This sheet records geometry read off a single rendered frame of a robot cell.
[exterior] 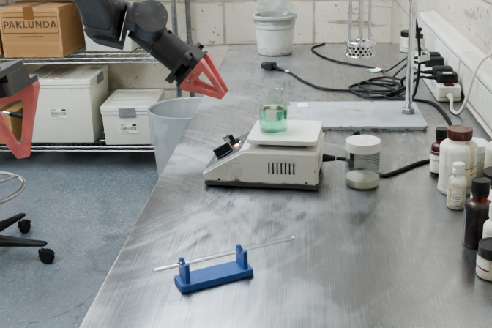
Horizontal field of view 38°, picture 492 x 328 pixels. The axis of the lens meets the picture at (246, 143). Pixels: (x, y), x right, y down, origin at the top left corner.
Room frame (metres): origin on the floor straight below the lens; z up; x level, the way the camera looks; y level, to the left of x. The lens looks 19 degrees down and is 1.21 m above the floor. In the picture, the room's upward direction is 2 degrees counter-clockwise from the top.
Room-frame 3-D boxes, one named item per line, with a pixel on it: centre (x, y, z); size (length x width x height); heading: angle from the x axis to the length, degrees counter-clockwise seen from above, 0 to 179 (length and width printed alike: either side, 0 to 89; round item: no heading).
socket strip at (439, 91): (1.82, -0.51, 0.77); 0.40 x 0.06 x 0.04; 175
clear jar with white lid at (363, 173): (1.12, -0.20, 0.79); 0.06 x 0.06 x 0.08
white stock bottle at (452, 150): (1.08, -0.35, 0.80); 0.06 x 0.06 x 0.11
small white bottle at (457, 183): (1.02, -0.33, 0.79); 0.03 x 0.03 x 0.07
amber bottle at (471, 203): (0.89, -0.32, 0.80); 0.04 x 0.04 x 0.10
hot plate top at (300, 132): (1.17, -0.07, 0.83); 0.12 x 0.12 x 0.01; 79
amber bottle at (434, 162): (1.16, -0.34, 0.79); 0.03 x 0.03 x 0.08
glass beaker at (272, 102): (1.16, -0.05, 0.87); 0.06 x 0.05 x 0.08; 17
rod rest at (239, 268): (0.81, 0.05, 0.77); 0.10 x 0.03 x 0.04; 114
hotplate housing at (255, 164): (1.17, -0.04, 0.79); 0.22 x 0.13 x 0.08; 79
